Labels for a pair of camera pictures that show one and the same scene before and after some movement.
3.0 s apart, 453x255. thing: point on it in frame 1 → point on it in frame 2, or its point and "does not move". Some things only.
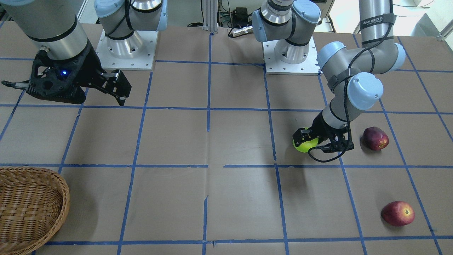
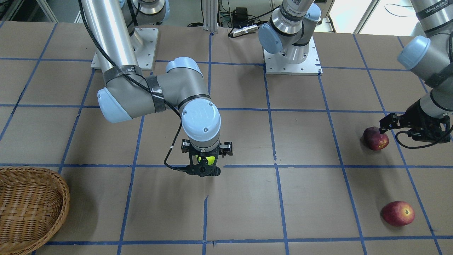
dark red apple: x=376 y=138 does not move
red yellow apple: x=397 y=213 does not move
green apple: x=305 y=146 → x=211 y=159
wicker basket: x=34 y=203 does not move
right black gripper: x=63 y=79 → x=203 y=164
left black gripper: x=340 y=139 → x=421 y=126
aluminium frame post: x=210 y=15 does not move
